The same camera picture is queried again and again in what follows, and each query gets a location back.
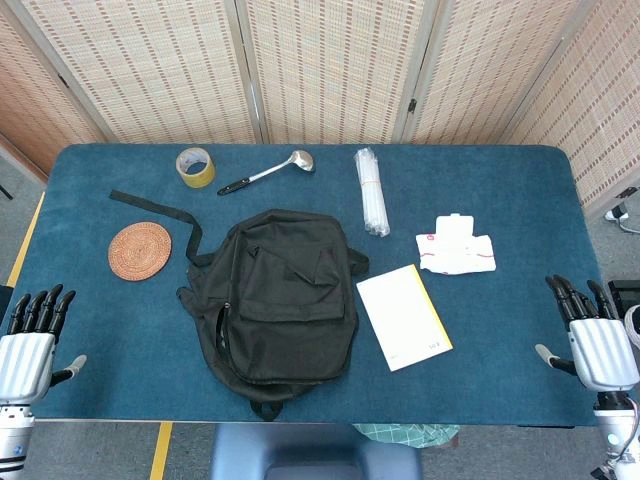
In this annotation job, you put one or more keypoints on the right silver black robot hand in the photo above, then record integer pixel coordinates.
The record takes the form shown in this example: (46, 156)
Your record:
(602, 350)

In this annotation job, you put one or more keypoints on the round woven rattan coaster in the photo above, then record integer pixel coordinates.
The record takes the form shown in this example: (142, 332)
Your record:
(140, 250)

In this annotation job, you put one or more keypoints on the white wet wipes pack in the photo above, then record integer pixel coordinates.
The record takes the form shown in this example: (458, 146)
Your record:
(457, 250)

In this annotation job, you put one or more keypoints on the green checked cloth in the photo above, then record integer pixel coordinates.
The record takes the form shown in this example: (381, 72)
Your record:
(400, 434)

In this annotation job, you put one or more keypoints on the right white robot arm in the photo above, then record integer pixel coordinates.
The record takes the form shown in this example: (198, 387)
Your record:
(616, 435)

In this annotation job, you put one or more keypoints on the bamboo folding screen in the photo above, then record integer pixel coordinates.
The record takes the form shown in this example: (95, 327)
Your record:
(325, 65)

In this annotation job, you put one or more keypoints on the black box device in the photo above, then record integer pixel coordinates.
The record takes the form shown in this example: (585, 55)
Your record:
(627, 295)

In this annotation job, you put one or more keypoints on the black screen hinge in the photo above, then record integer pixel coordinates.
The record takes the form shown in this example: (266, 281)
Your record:
(412, 105)
(63, 80)

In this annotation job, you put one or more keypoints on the yellow packing tape roll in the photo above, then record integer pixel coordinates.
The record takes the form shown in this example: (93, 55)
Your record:
(200, 178)

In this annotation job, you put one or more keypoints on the blue robot torso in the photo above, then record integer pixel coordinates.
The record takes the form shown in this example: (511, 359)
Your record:
(250, 450)

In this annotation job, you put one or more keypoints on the black fabric backpack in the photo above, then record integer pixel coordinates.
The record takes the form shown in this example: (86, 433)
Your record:
(280, 310)

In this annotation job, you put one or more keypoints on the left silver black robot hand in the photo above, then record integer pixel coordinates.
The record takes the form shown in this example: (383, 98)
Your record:
(27, 360)

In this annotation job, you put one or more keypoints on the blue table cover cloth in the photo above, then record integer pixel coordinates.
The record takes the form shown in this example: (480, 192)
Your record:
(500, 325)

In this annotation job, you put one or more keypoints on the yellow and white book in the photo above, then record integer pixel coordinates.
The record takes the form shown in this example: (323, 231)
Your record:
(400, 320)

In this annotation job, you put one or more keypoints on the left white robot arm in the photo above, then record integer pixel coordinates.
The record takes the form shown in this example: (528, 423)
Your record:
(12, 440)

